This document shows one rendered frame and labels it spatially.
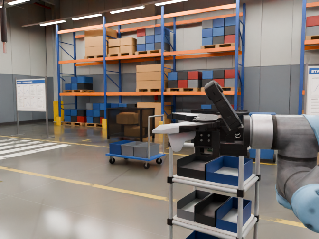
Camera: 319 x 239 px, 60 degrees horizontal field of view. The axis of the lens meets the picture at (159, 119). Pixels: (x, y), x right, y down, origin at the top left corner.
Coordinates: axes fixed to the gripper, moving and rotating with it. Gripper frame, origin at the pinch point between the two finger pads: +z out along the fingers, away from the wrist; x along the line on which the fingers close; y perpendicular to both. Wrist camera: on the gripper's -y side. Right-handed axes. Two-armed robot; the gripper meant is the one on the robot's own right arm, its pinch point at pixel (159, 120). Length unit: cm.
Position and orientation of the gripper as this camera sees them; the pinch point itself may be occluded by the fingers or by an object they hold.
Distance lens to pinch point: 64.4
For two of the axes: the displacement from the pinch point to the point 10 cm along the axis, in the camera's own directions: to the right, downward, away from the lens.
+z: -9.7, -0.2, 2.3
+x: 2.3, -2.1, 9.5
